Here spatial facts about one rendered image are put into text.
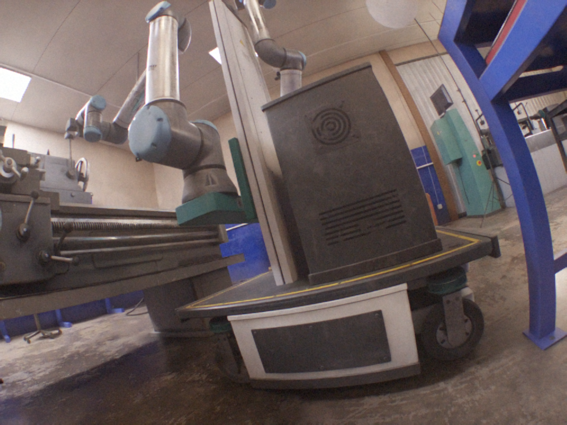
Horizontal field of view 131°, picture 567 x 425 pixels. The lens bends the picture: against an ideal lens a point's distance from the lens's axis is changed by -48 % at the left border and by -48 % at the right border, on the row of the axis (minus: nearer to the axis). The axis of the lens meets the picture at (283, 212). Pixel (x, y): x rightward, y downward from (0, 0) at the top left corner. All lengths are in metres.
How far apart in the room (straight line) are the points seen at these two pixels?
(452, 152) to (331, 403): 3.36
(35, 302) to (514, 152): 1.38
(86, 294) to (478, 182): 3.76
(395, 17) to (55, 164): 3.61
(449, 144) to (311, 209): 3.18
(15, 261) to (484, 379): 1.32
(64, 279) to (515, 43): 1.51
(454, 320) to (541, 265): 0.26
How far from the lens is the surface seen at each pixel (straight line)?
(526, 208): 0.67
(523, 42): 0.54
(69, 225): 0.91
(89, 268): 1.23
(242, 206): 0.82
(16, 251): 0.97
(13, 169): 0.95
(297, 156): 0.65
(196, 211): 0.73
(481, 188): 3.55
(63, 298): 0.99
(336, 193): 0.61
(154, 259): 1.46
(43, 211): 1.03
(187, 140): 0.72
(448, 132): 3.72
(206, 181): 0.75
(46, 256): 0.94
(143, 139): 0.70
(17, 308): 0.95
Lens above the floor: 0.44
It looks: 7 degrees up
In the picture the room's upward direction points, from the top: 16 degrees counter-clockwise
